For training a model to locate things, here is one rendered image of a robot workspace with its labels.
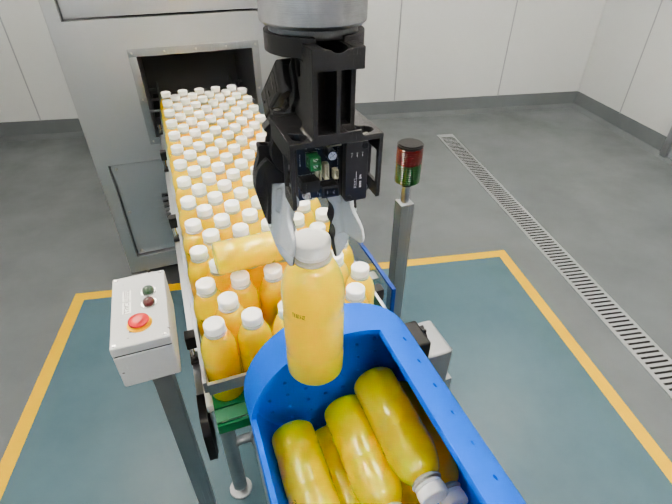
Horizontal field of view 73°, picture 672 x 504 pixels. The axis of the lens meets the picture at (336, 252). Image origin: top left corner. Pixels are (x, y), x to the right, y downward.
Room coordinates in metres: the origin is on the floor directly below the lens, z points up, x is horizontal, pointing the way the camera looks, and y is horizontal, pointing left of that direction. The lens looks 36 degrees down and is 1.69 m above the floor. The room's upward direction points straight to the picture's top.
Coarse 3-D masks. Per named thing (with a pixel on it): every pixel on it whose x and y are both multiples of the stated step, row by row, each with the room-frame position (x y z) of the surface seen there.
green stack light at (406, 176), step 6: (396, 168) 1.01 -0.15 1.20; (402, 168) 0.99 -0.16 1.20; (408, 168) 0.99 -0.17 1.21; (414, 168) 0.99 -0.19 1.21; (420, 168) 1.00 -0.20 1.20; (396, 174) 1.01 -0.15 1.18; (402, 174) 0.99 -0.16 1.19; (408, 174) 0.99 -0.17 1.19; (414, 174) 0.99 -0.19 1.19; (420, 174) 1.01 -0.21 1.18; (396, 180) 1.01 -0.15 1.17; (402, 180) 0.99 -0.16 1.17; (408, 180) 0.99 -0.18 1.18; (414, 180) 0.99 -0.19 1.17
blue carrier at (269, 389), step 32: (352, 320) 0.46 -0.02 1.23; (384, 320) 0.47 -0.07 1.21; (352, 352) 0.49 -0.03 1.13; (384, 352) 0.51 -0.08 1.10; (416, 352) 0.43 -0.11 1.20; (256, 384) 0.40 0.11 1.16; (288, 384) 0.45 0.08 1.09; (352, 384) 0.49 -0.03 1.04; (416, 384) 0.36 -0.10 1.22; (256, 416) 0.38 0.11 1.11; (288, 416) 0.45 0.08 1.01; (320, 416) 0.47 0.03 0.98; (448, 416) 0.32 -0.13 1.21; (448, 448) 0.27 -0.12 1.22; (480, 448) 0.29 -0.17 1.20; (480, 480) 0.24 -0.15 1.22
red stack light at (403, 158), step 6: (396, 150) 1.02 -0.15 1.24; (402, 150) 1.00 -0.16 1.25; (420, 150) 1.00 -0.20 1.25; (396, 156) 1.01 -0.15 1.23; (402, 156) 0.99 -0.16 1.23; (408, 156) 0.99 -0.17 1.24; (414, 156) 0.99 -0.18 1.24; (420, 156) 1.00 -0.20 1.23; (396, 162) 1.01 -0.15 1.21; (402, 162) 0.99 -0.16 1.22; (408, 162) 0.99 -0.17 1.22; (414, 162) 0.99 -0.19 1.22; (420, 162) 1.00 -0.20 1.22
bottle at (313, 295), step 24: (288, 264) 0.37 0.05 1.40; (312, 264) 0.35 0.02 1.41; (336, 264) 0.37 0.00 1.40; (288, 288) 0.35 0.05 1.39; (312, 288) 0.34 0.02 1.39; (336, 288) 0.35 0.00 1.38; (288, 312) 0.34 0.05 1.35; (312, 312) 0.33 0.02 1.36; (336, 312) 0.35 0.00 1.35; (288, 336) 0.35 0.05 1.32; (312, 336) 0.33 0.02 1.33; (336, 336) 0.35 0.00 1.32; (288, 360) 0.35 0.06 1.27; (312, 360) 0.33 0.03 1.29; (336, 360) 0.35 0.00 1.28; (312, 384) 0.33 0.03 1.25
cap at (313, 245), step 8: (296, 232) 0.38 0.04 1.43; (304, 232) 0.38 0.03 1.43; (312, 232) 0.38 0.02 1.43; (320, 232) 0.38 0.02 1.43; (296, 240) 0.36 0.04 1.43; (304, 240) 0.36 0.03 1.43; (312, 240) 0.36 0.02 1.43; (320, 240) 0.36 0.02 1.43; (328, 240) 0.36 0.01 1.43; (296, 248) 0.35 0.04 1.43; (304, 248) 0.35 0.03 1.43; (312, 248) 0.35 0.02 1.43; (320, 248) 0.35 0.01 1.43; (328, 248) 0.36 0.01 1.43; (296, 256) 0.36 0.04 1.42; (304, 256) 0.35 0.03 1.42; (312, 256) 0.35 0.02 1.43; (320, 256) 0.35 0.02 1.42; (328, 256) 0.36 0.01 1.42
